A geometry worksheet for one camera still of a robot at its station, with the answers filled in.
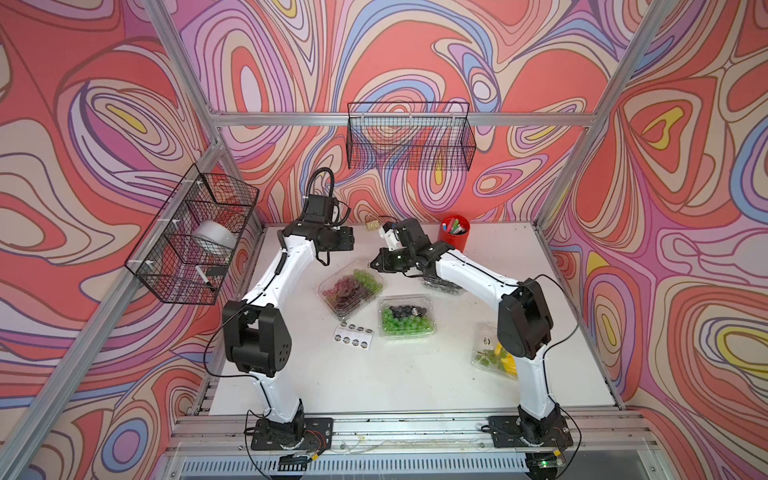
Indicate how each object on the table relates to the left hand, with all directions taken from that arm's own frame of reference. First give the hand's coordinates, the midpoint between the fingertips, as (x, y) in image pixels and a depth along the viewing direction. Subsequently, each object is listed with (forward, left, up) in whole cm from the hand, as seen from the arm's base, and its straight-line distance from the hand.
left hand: (349, 240), depth 88 cm
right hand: (-8, -7, -6) cm, 12 cm away
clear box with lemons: (-28, -41, -18) cm, 52 cm away
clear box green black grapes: (-16, -17, -17) cm, 29 cm away
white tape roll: (-8, +32, +12) cm, 35 cm away
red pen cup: (+13, -35, -9) cm, 39 cm away
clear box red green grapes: (-5, 0, -17) cm, 18 cm away
